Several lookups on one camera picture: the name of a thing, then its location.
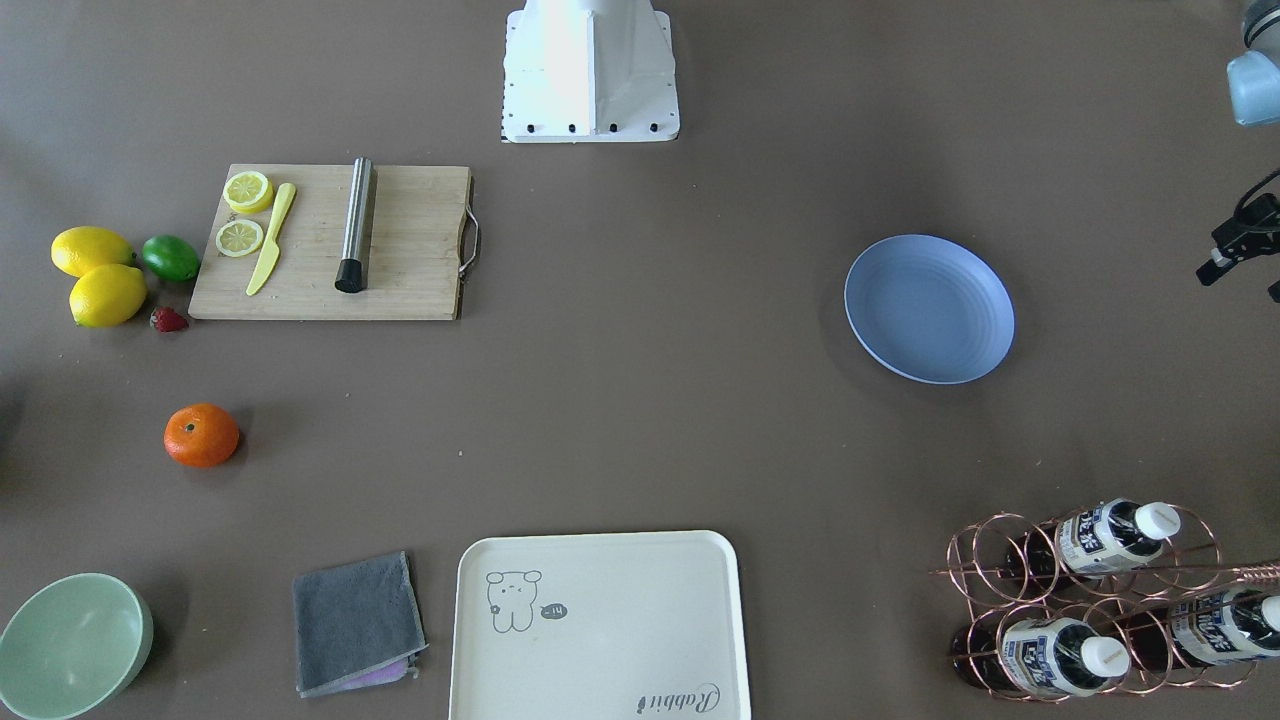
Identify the green bowl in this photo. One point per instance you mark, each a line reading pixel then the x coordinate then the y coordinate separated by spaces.
pixel 74 645

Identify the copper wire bottle rack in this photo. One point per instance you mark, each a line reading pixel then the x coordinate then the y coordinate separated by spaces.
pixel 1191 564

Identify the whole lemon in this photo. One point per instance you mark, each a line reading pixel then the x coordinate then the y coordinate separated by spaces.
pixel 78 250
pixel 107 295

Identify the lemon slice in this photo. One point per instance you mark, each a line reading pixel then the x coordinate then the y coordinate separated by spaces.
pixel 239 238
pixel 248 192

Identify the dark drink bottle two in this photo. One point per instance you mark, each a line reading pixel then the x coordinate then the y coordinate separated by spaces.
pixel 1039 659

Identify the cream rabbit tray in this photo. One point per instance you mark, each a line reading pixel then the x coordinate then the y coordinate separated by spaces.
pixel 643 625

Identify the green lime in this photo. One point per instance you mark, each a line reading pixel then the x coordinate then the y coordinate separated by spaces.
pixel 171 258

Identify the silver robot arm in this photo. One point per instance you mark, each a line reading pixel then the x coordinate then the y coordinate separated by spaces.
pixel 1253 77

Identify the red strawberry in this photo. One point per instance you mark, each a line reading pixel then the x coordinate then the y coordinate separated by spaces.
pixel 165 319

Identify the yellow plastic knife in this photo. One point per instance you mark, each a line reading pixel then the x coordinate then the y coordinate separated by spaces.
pixel 270 249

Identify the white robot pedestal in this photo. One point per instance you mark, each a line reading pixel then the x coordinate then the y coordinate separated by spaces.
pixel 589 72

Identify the whole lemon near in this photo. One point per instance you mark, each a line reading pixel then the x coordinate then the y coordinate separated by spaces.
pixel 107 295

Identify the wooden cutting board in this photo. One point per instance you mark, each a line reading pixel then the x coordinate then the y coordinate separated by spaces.
pixel 412 263

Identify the dark drink bottle three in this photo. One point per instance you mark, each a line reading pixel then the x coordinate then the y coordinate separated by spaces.
pixel 1214 629

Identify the orange fruit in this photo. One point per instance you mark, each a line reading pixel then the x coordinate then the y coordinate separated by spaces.
pixel 201 436

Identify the grey folded cloth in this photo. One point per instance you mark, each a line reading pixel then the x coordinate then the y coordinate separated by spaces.
pixel 357 625

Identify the blue plate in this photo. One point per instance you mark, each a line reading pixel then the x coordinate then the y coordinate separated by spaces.
pixel 929 310

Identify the lemon slice upper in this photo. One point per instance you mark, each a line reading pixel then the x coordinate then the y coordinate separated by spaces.
pixel 248 192

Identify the dark drink bottle one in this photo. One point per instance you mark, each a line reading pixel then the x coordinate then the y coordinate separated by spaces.
pixel 1113 537

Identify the lemon slice lower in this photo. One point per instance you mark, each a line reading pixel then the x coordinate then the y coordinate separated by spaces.
pixel 239 238

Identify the steel muddler with black tip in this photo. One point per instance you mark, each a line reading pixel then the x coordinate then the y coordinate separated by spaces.
pixel 354 261

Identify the whole lemon far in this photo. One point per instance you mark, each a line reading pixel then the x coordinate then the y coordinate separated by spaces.
pixel 78 250

